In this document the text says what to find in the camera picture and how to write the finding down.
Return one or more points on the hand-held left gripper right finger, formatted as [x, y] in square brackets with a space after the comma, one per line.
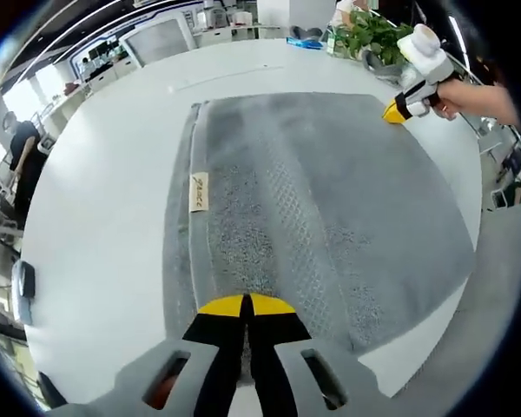
[312, 373]

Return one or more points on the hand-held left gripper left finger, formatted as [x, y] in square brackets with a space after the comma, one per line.
[156, 373]

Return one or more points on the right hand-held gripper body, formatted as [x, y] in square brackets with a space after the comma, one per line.
[430, 56]

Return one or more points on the grey towel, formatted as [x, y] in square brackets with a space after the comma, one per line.
[330, 182]

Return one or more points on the person's right hand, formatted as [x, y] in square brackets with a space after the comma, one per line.
[451, 97]

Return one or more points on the green potted plant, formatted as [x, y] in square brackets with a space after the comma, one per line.
[369, 30]

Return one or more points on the green white carton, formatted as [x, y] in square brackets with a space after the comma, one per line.
[336, 41]

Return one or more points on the blue packet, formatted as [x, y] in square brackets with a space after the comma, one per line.
[306, 43]

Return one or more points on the white grey device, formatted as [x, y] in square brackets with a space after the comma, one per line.
[24, 282]

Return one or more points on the white table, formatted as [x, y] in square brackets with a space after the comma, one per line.
[113, 174]

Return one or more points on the white power strip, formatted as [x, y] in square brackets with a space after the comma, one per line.
[199, 83]

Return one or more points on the white mesh office chair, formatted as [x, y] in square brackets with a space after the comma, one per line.
[160, 39]

